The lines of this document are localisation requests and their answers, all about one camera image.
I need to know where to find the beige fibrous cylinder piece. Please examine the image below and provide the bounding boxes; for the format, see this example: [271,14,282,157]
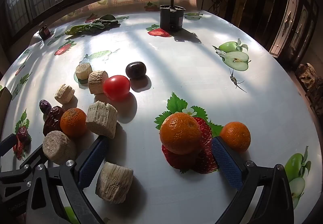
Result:
[86,101,118,139]
[75,63,93,80]
[88,70,109,94]
[95,162,134,205]
[55,84,75,104]
[42,130,77,165]

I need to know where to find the dark purple plum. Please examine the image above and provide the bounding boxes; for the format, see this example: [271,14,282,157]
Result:
[125,61,147,79]

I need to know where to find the fruit print tablecloth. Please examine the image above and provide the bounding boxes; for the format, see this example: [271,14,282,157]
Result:
[0,0,320,224]

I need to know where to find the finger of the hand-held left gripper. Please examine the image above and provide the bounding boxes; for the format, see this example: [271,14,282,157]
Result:
[0,134,18,157]
[0,144,48,189]

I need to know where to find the red tomato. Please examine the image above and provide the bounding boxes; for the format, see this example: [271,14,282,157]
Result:
[103,75,131,100]

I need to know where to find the brown wooden object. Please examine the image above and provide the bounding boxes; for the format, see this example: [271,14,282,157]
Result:
[295,62,323,113]

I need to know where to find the dark red date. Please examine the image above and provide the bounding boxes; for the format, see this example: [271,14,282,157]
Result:
[39,100,52,114]
[16,126,32,144]
[42,106,65,136]

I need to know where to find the stained glass wooden door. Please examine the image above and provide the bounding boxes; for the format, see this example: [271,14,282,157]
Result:
[269,0,318,63]

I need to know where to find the black cylindrical can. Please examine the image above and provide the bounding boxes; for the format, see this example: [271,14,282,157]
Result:
[159,0,186,32]

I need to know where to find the green leafy vegetable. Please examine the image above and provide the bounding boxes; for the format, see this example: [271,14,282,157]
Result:
[65,14,122,36]

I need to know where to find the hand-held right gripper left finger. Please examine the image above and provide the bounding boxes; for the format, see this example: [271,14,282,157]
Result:
[25,135,109,224]

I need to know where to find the orange mandarin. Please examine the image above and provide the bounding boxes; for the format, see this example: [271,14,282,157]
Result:
[60,108,87,138]
[219,122,251,153]
[159,112,202,155]

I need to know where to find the small dark device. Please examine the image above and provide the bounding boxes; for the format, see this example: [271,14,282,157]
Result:
[38,25,52,40]

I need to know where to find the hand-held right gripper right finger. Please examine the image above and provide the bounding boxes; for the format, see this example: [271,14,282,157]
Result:
[211,136,294,224]

